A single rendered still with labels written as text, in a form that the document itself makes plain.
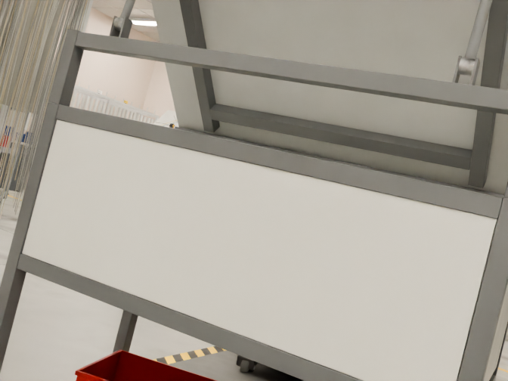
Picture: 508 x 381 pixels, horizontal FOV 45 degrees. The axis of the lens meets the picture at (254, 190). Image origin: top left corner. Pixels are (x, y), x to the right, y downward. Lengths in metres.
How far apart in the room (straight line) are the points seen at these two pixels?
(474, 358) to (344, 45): 0.90
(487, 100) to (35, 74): 1.42
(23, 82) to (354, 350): 1.35
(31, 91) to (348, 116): 1.01
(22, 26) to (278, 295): 1.25
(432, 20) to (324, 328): 0.79
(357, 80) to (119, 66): 11.05
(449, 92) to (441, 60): 0.40
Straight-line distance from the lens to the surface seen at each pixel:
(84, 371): 1.76
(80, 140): 1.62
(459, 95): 1.24
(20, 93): 2.09
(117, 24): 1.64
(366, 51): 1.69
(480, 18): 1.30
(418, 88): 1.26
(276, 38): 1.79
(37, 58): 2.11
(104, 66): 12.01
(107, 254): 1.52
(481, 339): 1.19
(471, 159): 1.71
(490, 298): 1.19
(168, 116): 9.06
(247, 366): 2.54
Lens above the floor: 0.69
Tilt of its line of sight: 1 degrees up
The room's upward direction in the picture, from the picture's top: 14 degrees clockwise
